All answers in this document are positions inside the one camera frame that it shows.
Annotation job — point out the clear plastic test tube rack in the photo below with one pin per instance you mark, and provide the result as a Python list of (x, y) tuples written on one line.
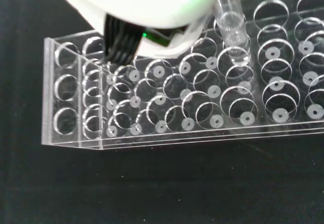
[(177, 89)]

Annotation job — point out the black bench cloth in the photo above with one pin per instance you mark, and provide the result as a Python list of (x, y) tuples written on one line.
[(126, 183)]

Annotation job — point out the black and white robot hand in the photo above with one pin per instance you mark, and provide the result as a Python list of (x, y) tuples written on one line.
[(141, 3)]

